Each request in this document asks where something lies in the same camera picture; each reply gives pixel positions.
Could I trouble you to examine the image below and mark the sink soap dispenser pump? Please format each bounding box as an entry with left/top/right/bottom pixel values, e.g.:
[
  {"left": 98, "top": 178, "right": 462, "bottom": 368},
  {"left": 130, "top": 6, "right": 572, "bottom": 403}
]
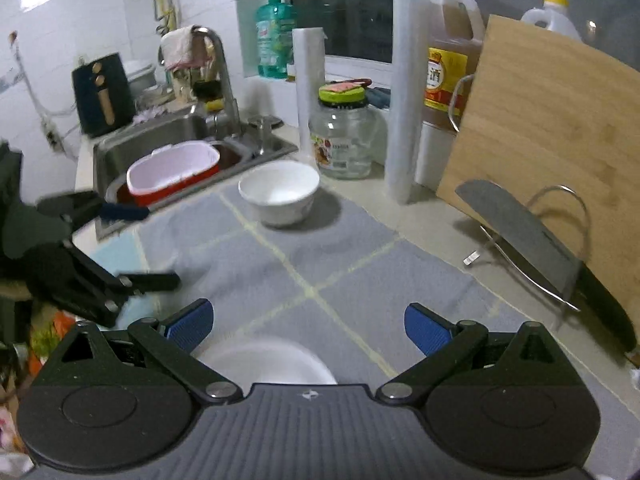
[{"left": 247, "top": 115, "right": 283, "bottom": 156}]

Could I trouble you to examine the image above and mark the tall white plastic-wrap roll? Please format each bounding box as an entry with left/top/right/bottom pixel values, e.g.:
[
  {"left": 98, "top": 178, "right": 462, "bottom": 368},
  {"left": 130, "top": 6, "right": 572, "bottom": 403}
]
[{"left": 384, "top": 0, "right": 431, "bottom": 204}]

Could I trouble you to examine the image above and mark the kitchen cleaver black handle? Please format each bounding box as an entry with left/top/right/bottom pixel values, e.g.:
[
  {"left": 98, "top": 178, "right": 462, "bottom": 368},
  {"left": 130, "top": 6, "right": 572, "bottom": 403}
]
[{"left": 456, "top": 179, "right": 639, "bottom": 353}]

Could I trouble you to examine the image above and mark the black air fryer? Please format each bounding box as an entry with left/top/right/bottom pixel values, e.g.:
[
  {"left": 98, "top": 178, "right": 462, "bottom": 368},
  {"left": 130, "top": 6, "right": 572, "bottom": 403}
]
[{"left": 72, "top": 53, "right": 136, "bottom": 138}]

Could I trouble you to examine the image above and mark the white power strip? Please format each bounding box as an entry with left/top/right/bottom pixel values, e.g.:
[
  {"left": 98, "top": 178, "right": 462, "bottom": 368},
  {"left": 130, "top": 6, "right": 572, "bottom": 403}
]
[{"left": 40, "top": 117, "right": 65, "bottom": 154}]

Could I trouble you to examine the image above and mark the brown oil jug yellow cap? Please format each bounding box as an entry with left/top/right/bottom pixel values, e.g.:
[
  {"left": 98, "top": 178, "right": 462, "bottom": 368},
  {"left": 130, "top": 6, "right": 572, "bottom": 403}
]
[{"left": 423, "top": 0, "right": 485, "bottom": 130}]

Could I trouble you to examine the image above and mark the glass jar green lid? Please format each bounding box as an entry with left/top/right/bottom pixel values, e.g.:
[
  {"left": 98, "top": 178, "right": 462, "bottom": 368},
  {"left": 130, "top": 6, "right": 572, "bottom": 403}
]
[{"left": 308, "top": 79, "right": 381, "bottom": 180}]

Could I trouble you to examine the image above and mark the white bowl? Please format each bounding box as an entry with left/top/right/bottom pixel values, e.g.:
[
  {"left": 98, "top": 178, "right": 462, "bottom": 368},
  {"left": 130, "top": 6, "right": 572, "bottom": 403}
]
[
  {"left": 238, "top": 160, "right": 320, "bottom": 228},
  {"left": 198, "top": 336, "right": 336, "bottom": 391}
]

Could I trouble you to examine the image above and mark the pink dish cloth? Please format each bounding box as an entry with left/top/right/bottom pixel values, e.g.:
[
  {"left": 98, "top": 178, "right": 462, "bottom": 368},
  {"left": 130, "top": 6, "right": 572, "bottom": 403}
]
[{"left": 160, "top": 25, "right": 215, "bottom": 72}]

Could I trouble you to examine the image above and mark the bamboo cutting board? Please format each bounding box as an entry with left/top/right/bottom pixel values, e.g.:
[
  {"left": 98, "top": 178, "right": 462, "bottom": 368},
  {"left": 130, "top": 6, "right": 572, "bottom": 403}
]
[{"left": 437, "top": 15, "right": 640, "bottom": 322}]

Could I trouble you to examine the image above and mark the metal wire board rack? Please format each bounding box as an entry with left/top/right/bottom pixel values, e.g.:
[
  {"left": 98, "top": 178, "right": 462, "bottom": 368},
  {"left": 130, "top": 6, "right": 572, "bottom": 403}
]
[{"left": 456, "top": 179, "right": 591, "bottom": 312}]

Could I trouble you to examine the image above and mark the green dish soap bottle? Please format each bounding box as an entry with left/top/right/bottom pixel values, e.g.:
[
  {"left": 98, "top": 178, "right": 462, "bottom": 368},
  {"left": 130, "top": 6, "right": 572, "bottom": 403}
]
[{"left": 255, "top": 0, "right": 297, "bottom": 79}]

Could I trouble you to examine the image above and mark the steel sink faucet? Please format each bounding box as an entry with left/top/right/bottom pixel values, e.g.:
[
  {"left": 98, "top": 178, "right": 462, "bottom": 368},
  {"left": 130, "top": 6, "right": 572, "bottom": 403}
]
[{"left": 158, "top": 25, "right": 246, "bottom": 139}]

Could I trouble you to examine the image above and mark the grey and blue checked mat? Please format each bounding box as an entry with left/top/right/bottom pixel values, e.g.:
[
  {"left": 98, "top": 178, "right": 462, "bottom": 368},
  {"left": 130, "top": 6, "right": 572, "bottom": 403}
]
[{"left": 78, "top": 185, "right": 639, "bottom": 477}]

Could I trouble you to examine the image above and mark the short white plastic-bag roll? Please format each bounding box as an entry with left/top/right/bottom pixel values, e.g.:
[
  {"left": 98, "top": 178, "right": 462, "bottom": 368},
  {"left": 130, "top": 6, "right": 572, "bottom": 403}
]
[{"left": 293, "top": 27, "right": 326, "bottom": 164}]

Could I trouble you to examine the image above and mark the red and white basin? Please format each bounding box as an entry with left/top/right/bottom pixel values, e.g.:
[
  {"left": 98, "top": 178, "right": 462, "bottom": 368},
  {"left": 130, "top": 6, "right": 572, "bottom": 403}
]
[{"left": 126, "top": 141, "right": 221, "bottom": 206}]

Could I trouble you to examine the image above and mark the white jug yellow cap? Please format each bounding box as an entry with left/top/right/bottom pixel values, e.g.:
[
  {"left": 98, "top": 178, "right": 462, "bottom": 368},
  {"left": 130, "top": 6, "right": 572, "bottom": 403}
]
[{"left": 521, "top": 0, "right": 582, "bottom": 41}]

